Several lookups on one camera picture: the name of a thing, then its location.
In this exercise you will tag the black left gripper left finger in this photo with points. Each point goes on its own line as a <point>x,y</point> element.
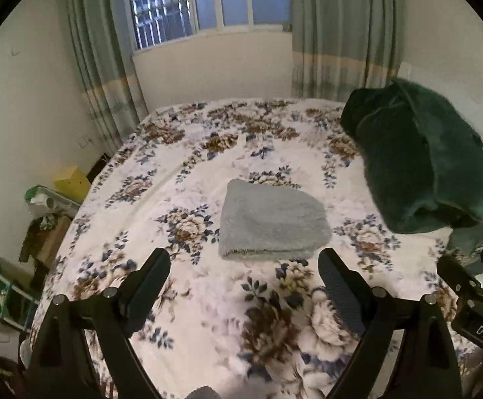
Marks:
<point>61,365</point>

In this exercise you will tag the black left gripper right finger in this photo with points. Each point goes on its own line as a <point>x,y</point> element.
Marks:
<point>426,364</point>

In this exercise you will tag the grey fluffy pants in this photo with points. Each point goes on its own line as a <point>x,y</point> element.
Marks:
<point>264,223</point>

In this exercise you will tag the green metal rack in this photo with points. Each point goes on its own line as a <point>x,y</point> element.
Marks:
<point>17,306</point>

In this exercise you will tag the dark green blanket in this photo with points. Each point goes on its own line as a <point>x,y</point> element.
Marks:
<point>423,162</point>

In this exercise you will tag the dark wooden nightstand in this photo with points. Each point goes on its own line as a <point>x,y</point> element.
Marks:
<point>41,243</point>

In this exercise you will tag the green white plastic bag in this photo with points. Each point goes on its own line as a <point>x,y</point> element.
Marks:
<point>42,201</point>

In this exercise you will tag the floral bed blanket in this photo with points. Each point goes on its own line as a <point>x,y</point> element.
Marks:
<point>244,329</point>

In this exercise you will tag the yellow box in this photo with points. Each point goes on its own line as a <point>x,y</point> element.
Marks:
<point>72,183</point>

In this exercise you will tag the green striped right curtain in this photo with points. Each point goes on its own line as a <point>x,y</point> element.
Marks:
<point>342,45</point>

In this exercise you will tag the green striped curtain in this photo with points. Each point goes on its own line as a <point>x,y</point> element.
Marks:
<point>103,49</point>
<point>342,45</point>

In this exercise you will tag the green striped left curtain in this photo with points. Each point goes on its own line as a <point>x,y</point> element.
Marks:
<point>103,49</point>

